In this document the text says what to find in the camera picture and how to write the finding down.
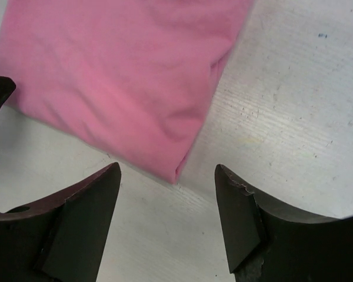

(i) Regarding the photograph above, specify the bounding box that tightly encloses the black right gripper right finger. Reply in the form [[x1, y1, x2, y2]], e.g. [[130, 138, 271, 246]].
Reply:
[[215, 164, 353, 282]]

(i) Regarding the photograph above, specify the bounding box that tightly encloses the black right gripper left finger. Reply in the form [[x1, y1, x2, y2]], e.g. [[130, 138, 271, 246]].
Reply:
[[0, 163, 121, 281]]

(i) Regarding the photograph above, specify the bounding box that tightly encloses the pink t shirt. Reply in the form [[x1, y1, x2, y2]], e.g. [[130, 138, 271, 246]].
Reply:
[[0, 1, 252, 183]]

